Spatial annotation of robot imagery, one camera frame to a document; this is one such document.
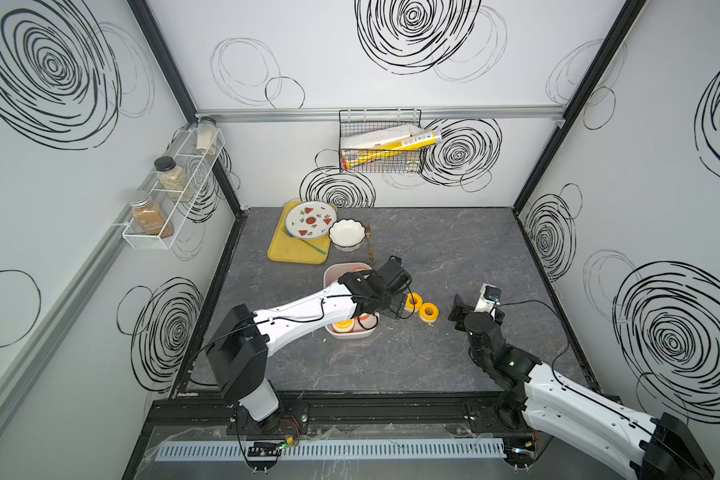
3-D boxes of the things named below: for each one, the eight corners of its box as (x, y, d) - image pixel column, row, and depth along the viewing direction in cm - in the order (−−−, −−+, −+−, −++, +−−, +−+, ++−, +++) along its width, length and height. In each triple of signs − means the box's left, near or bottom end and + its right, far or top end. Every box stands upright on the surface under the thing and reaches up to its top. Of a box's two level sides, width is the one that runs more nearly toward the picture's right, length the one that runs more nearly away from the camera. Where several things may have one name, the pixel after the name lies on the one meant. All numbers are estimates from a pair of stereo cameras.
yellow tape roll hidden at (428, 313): (419, 325, 91) (421, 322, 90) (417, 306, 96) (418, 302, 94) (438, 325, 92) (440, 322, 90) (435, 306, 96) (437, 302, 94)
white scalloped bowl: (328, 252, 109) (327, 246, 106) (330, 224, 118) (330, 218, 115) (365, 252, 109) (365, 246, 106) (365, 225, 118) (365, 218, 115)
